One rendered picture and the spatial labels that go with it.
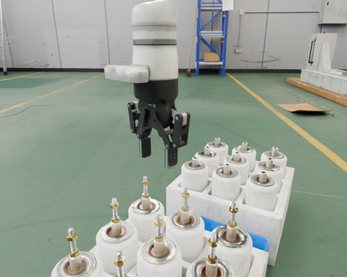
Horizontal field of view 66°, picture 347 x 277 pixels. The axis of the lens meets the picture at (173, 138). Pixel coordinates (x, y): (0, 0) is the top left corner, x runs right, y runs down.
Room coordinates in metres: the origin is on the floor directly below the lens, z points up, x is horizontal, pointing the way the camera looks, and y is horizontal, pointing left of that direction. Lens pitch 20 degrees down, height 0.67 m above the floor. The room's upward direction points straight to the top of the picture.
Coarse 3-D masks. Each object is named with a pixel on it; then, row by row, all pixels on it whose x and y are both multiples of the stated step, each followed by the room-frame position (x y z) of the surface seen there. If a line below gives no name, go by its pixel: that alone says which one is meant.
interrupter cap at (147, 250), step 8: (152, 240) 0.48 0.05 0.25; (168, 240) 0.48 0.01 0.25; (144, 248) 0.46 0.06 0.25; (152, 248) 0.46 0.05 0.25; (168, 248) 0.46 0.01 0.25; (176, 248) 0.45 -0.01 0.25; (144, 256) 0.43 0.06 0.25; (152, 256) 0.43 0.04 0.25; (160, 256) 0.44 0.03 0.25; (168, 256) 0.43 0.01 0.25; (160, 264) 0.42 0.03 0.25
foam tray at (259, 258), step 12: (204, 240) 0.58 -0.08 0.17; (96, 252) 0.52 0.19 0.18; (204, 252) 0.52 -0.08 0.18; (252, 252) 0.52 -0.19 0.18; (264, 252) 0.52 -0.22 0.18; (252, 264) 0.49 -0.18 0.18; (264, 264) 0.49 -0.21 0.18; (108, 276) 0.45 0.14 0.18; (252, 276) 0.45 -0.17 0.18; (264, 276) 0.50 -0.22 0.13
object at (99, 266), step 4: (96, 256) 0.44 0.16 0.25; (96, 260) 0.43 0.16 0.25; (100, 260) 0.43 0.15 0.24; (100, 264) 0.42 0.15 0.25; (96, 268) 0.41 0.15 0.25; (100, 268) 0.41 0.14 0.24; (52, 272) 0.40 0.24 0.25; (96, 272) 0.40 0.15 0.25; (100, 272) 0.41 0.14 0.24; (52, 276) 0.39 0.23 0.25; (56, 276) 0.39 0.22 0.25; (88, 276) 0.39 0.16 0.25; (92, 276) 0.39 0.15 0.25; (96, 276) 0.39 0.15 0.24; (100, 276) 0.40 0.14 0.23
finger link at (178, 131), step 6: (180, 114) 0.40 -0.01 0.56; (180, 120) 0.40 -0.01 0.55; (174, 126) 0.41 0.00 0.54; (180, 126) 0.40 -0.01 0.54; (186, 126) 0.41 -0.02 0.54; (174, 132) 0.41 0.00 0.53; (180, 132) 0.40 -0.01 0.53; (186, 132) 0.41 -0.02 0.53; (174, 138) 0.41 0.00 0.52; (186, 138) 0.41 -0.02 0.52; (174, 144) 0.40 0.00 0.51; (186, 144) 0.42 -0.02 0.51
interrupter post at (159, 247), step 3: (156, 243) 0.44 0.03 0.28; (159, 243) 0.44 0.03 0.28; (162, 243) 0.44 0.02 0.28; (156, 246) 0.44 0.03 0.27; (159, 246) 0.44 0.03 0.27; (162, 246) 0.44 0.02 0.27; (156, 249) 0.44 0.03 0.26; (159, 249) 0.44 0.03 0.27; (162, 249) 0.44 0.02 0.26; (156, 252) 0.44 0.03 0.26; (159, 252) 0.44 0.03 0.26; (162, 252) 0.44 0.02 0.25
